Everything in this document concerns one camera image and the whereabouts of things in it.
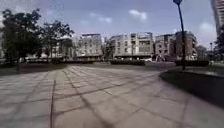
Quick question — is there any dark trimmed hedge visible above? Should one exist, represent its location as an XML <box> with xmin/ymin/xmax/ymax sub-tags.
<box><xmin>109</xmin><ymin>58</ymin><xmax>146</xmax><ymax>66</ymax></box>
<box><xmin>174</xmin><ymin>59</ymin><xmax>211</xmax><ymax>67</ymax></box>

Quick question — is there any wide building with balconies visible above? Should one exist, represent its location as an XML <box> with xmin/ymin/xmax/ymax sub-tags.
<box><xmin>109</xmin><ymin>31</ymin><xmax>155</xmax><ymax>60</ymax></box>

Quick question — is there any grey multi-storey building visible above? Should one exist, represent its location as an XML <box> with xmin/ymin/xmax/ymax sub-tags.
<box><xmin>77</xmin><ymin>32</ymin><xmax>104</xmax><ymax>59</ymax></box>

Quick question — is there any grey stone slab plaza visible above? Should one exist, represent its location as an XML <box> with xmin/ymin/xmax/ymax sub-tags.
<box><xmin>0</xmin><ymin>63</ymin><xmax>224</xmax><ymax>128</ymax></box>

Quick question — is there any brown multi-storey building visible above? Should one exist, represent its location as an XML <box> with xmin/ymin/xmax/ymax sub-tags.
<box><xmin>154</xmin><ymin>30</ymin><xmax>198</xmax><ymax>62</ymax></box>

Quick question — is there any tall street lamp pole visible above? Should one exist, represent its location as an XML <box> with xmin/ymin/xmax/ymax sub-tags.
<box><xmin>172</xmin><ymin>0</ymin><xmax>187</xmax><ymax>71</ymax></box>

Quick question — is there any raised planter bed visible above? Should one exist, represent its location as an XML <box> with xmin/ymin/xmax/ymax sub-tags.
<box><xmin>0</xmin><ymin>62</ymin><xmax>68</xmax><ymax>77</ymax></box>

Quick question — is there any group of trees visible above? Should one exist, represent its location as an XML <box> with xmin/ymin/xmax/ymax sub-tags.
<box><xmin>0</xmin><ymin>8</ymin><xmax>76</xmax><ymax>65</ymax></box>

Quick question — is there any tree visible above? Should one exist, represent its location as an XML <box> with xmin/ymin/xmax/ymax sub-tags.
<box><xmin>214</xmin><ymin>25</ymin><xmax>224</xmax><ymax>58</ymax></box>

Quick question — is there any tall pale building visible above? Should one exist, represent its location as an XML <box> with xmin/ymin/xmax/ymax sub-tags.
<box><xmin>210</xmin><ymin>0</ymin><xmax>224</xmax><ymax>36</ymax></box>

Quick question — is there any dark low wall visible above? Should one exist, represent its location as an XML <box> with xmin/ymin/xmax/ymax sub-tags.
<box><xmin>158</xmin><ymin>68</ymin><xmax>224</xmax><ymax>110</ymax></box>

